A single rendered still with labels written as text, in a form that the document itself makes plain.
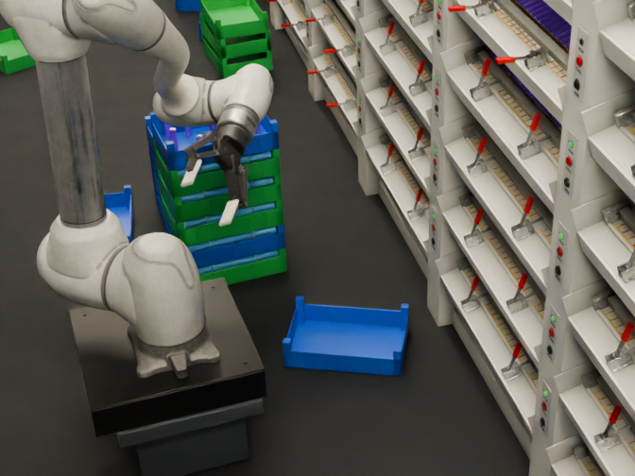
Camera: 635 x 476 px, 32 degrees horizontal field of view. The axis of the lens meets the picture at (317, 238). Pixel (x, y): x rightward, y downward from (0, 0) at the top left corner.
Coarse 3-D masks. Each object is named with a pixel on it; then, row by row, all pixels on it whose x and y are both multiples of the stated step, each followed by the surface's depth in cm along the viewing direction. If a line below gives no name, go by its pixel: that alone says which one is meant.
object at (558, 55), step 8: (504, 0) 228; (504, 8) 227; (512, 8) 224; (512, 16) 223; (520, 16) 220; (520, 24) 220; (528, 24) 217; (528, 32) 217; (536, 32) 214; (536, 40) 214; (544, 40) 210; (552, 40) 209; (544, 48) 210; (552, 48) 207; (560, 48) 206; (552, 56) 208; (560, 56) 204; (568, 56) 203; (560, 64) 204
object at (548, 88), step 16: (464, 0) 239; (464, 16) 239; (496, 16) 228; (480, 32) 231; (496, 32) 224; (512, 32) 221; (544, 32) 217; (496, 48) 223; (512, 48) 217; (528, 48) 215; (512, 64) 216; (528, 80) 209; (544, 80) 204; (560, 80) 202; (544, 96) 203; (560, 96) 193; (560, 112) 197
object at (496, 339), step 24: (456, 264) 285; (456, 288) 280; (480, 288) 277; (480, 312) 271; (480, 336) 264; (504, 336) 262; (504, 360) 256; (528, 360) 250; (504, 384) 250; (528, 384) 248; (528, 408) 242
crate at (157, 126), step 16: (160, 128) 304; (176, 128) 306; (192, 128) 308; (208, 128) 308; (272, 128) 294; (160, 144) 296; (208, 144) 289; (256, 144) 294; (272, 144) 296; (176, 160) 288; (208, 160) 292
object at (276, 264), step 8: (280, 256) 316; (248, 264) 313; (256, 264) 315; (264, 264) 315; (272, 264) 317; (280, 264) 317; (216, 272) 311; (224, 272) 312; (232, 272) 313; (240, 272) 314; (248, 272) 315; (256, 272) 316; (264, 272) 317; (272, 272) 318; (280, 272) 319; (200, 280) 311; (232, 280) 315; (240, 280) 315
